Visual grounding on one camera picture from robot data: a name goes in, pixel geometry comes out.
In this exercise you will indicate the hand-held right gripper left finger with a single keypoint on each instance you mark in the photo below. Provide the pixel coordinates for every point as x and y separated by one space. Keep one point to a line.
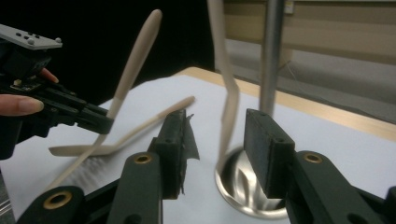
172 146

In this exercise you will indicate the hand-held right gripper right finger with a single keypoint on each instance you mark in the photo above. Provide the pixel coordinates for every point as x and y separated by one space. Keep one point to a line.
267 155

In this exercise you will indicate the cream spatula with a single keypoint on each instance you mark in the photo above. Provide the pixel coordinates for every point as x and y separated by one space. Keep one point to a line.
140 46

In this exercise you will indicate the metal utensil stand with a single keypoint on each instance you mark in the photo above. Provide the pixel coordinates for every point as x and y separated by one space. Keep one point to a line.
272 46

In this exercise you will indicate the cream perforated skimmer spoon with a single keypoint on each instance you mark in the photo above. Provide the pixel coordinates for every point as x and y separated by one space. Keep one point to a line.
222 46

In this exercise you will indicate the white table mat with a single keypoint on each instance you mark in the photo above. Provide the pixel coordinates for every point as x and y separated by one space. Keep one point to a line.
327 149

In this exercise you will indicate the black curtain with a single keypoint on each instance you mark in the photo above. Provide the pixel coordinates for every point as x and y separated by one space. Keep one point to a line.
93 31

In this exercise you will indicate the wooden office desk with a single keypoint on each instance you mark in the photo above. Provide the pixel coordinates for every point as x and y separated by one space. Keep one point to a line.
342 28

